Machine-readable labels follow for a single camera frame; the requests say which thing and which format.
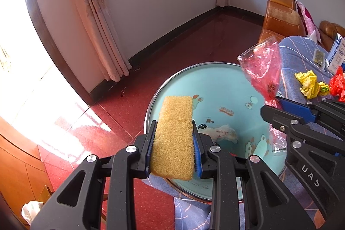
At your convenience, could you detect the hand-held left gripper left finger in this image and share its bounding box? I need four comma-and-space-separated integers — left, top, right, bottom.
30, 120, 158, 230

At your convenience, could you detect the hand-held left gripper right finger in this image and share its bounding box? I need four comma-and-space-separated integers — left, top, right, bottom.
192, 119, 316, 230

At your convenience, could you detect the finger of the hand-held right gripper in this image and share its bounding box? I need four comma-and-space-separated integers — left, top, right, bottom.
276, 96, 345, 137
260, 104, 345, 158

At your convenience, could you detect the yellow sponge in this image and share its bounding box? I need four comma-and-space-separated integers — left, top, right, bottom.
149, 95, 195, 181

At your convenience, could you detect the pink transparent plastic bag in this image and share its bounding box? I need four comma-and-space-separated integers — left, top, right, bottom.
237, 40, 289, 158

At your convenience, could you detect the red plastic bag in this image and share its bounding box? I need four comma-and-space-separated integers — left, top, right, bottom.
329, 66, 345, 103

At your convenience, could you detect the teal cartoon trash bin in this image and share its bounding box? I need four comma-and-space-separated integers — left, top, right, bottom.
144, 62, 290, 205

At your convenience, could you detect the yellow plastic bag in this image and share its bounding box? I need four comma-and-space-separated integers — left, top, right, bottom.
295, 70, 331, 100

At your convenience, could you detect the white plastic bag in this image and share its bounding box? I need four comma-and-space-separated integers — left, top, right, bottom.
213, 124, 239, 145

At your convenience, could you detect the blue plaid tablecloth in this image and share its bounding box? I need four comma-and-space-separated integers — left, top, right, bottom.
143, 36, 345, 230

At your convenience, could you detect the dark flat packet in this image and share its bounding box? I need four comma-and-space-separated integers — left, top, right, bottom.
313, 49, 325, 66

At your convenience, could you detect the white milk carton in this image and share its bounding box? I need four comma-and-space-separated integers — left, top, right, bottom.
325, 33, 345, 70

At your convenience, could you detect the orange leather sofa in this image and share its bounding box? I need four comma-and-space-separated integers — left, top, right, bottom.
319, 20, 344, 50

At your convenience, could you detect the large pink floral pillow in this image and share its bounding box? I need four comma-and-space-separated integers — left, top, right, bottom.
295, 0, 317, 36

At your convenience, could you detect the orange leather armchair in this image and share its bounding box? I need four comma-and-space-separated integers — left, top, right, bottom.
257, 0, 308, 50

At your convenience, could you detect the small cardboard box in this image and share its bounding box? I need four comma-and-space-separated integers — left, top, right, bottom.
35, 185, 55, 209

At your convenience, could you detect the wooden cabinet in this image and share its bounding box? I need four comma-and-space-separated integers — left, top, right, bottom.
0, 115, 54, 230

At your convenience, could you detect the crumpled white tissue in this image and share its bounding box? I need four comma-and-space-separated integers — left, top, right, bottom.
22, 200, 44, 225

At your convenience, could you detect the wide pink curtain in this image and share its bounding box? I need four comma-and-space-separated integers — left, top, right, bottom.
61, 0, 132, 82

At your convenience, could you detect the dark wooden door frame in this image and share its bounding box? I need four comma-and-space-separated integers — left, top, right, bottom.
20, 0, 98, 107

